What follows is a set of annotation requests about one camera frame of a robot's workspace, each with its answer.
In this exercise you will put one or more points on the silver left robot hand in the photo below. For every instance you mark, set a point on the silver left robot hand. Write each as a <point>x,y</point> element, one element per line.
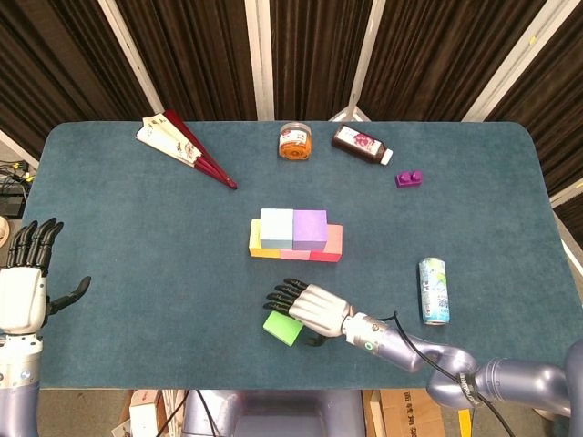
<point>20,296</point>

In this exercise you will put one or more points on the brown bottle with white cap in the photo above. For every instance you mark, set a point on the brown bottle with white cap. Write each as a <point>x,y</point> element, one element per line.
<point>357,143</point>

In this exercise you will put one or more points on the light pink foam cube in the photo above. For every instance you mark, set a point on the light pink foam cube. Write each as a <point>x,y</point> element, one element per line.
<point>296,255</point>

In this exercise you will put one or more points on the light wooden board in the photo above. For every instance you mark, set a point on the light wooden board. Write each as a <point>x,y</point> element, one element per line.
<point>375,414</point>

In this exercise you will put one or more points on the dark brown curtain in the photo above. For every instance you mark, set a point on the dark brown curtain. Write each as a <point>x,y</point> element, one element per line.
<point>205,54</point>

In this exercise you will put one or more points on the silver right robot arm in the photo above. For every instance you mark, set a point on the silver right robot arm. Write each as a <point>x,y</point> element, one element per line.
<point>501,380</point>

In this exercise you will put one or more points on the white frame post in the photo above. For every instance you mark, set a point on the white frame post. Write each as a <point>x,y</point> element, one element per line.
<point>567,195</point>
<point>259,54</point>
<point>514,59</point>
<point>13,148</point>
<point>364,59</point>
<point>127,50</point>

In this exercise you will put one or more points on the yellow post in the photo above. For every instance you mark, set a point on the yellow post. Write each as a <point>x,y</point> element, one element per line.
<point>463,423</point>

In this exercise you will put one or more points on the green foam cube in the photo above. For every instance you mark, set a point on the green foam cube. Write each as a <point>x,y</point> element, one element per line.
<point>282,330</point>

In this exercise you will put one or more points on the teal felt table cover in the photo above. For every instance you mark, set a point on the teal felt table cover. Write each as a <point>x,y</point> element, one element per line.
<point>182,355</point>

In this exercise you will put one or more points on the purple foam cube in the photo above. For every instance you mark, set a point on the purple foam cube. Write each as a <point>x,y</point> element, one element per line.
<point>309,227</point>

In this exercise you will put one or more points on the clear jar with orange contents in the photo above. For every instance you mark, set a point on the clear jar with orange contents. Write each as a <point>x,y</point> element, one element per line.
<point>296,148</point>

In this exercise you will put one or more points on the brown cardboard box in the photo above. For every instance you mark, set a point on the brown cardboard box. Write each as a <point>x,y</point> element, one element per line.
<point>405,416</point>

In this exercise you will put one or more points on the folding fan with red ribs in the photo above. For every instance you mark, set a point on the folding fan with red ribs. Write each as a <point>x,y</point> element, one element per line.
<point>168,141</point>

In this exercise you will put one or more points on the beige round object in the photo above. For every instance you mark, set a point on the beige round object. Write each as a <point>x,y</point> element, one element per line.
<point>3,230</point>

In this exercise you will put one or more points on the black box on floor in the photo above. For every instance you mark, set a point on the black box on floor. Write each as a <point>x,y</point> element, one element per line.
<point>11,205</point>

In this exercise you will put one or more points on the silver robot torso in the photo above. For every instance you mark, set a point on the silver robot torso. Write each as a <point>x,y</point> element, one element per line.
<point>282,414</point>

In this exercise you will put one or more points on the red foam cube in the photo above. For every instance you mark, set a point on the red foam cube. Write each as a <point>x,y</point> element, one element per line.
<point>334,243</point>

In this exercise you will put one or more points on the purple toy brick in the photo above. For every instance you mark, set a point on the purple toy brick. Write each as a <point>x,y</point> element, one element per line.
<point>407,180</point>

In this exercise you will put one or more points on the light blue foam cube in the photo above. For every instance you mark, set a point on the light blue foam cube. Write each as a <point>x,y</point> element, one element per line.
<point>275,227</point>

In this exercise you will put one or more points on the blue green drink can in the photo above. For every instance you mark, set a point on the blue green drink can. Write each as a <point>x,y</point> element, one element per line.
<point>432,291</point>

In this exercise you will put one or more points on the yellow foam cube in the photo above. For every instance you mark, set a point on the yellow foam cube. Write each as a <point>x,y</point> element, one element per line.
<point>255,236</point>

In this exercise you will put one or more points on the white cardboard box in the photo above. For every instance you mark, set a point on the white cardboard box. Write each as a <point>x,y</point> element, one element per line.
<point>143,416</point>

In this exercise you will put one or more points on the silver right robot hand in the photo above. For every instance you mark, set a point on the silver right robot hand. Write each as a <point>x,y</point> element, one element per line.
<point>319,311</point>

